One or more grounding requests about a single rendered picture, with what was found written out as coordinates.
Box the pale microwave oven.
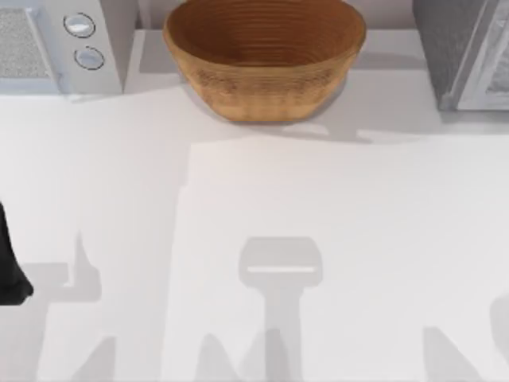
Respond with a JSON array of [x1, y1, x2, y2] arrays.
[[0, 0, 140, 96]]

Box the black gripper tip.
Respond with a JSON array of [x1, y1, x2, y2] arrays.
[[0, 201, 34, 306]]

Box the round microwave knob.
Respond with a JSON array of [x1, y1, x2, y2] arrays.
[[63, 12, 97, 39], [73, 45, 106, 71]]

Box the brown woven basket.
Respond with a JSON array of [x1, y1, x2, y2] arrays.
[[161, 0, 367, 123]]

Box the grey cabinet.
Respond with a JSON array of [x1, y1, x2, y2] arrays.
[[412, 0, 509, 112]]

